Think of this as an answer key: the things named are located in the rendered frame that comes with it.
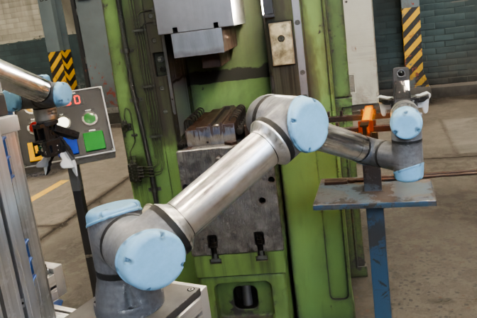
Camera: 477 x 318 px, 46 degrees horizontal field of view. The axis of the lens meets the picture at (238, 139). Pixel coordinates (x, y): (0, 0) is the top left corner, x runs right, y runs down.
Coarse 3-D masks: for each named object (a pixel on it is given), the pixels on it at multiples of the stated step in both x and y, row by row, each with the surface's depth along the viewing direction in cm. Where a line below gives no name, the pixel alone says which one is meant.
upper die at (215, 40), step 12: (180, 36) 216; (192, 36) 215; (204, 36) 214; (216, 36) 214; (228, 36) 228; (180, 48) 217; (192, 48) 216; (204, 48) 215; (216, 48) 215; (228, 48) 225
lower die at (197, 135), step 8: (208, 112) 263; (216, 112) 253; (232, 112) 246; (200, 120) 244; (208, 120) 236; (224, 120) 229; (232, 120) 227; (192, 128) 227; (200, 128) 223; (208, 128) 222; (216, 128) 222; (224, 128) 222; (232, 128) 221; (192, 136) 224; (200, 136) 224; (208, 136) 223; (216, 136) 223; (224, 136) 222; (232, 136) 222; (192, 144) 225; (200, 144) 224; (208, 144) 224
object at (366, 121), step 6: (366, 108) 202; (372, 108) 201; (366, 114) 191; (372, 114) 196; (366, 120) 177; (372, 120) 178; (360, 126) 170; (366, 126) 170; (372, 126) 177; (366, 132) 170
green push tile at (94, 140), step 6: (90, 132) 213; (96, 132) 213; (102, 132) 214; (84, 138) 211; (90, 138) 212; (96, 138) 212; (102, 138) 213; (84, 144) 211; (90, 144) 211; (96, 144) 211; (102, 144) 212; (90, 150) 210
